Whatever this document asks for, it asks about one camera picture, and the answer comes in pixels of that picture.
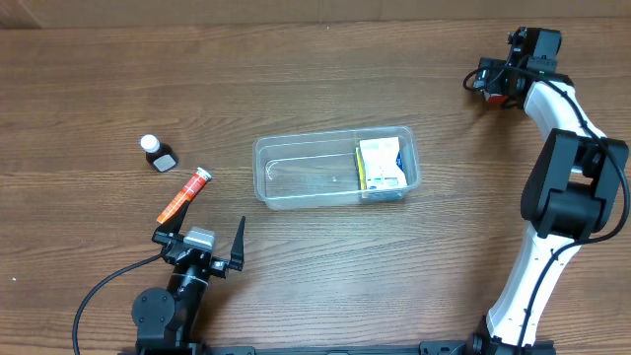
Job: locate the red small box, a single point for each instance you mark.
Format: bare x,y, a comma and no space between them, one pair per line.
494,99

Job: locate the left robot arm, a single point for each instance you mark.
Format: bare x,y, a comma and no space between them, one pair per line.
165,317

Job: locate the dark brown medicine bottle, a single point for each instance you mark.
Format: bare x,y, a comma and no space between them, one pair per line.
159,155

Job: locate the white small box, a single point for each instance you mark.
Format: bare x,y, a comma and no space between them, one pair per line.
389,142

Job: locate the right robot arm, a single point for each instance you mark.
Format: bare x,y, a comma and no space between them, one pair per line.
576,194

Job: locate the orange tablet tube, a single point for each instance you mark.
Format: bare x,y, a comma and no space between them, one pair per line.
189,191

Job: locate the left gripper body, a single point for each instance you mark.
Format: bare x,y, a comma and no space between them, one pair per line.
219,264

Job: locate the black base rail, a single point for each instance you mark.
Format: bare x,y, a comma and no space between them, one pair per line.
335,350

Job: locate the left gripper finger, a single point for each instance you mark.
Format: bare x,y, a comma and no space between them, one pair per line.
238,248
171,227

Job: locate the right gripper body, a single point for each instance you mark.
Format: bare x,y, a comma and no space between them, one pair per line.
499,76

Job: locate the clear plastic container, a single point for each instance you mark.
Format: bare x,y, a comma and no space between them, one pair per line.
319,169

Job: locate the blue VapoDrops box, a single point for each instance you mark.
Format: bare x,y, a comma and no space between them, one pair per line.
379,169

